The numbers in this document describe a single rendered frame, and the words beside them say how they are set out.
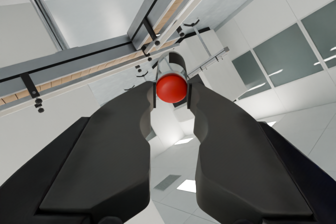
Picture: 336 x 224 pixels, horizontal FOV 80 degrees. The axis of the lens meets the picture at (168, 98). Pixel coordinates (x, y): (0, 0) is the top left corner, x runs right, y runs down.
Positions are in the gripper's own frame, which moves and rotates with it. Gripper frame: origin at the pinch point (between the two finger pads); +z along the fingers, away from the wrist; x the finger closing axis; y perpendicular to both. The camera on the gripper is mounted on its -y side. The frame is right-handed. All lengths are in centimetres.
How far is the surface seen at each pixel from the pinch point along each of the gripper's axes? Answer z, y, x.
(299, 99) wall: 409, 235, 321
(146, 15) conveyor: 70, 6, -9
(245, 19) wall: 525, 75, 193
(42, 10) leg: 77, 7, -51
